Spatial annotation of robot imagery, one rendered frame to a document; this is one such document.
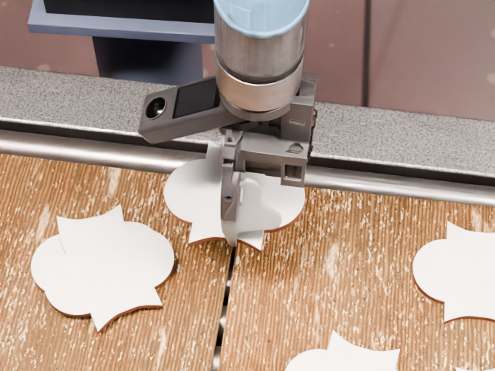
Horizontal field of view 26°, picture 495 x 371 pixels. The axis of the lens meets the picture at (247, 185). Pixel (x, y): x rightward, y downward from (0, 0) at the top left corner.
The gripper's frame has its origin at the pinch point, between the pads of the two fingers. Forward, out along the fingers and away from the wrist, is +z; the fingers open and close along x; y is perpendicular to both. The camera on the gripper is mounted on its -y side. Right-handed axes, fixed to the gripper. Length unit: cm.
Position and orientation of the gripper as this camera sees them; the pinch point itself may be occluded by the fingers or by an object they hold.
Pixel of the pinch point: (234, 193)
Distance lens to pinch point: 111.4
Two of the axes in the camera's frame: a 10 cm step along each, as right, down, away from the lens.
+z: -0.1, 5.2, 8.5
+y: 9.9, 1.3, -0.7
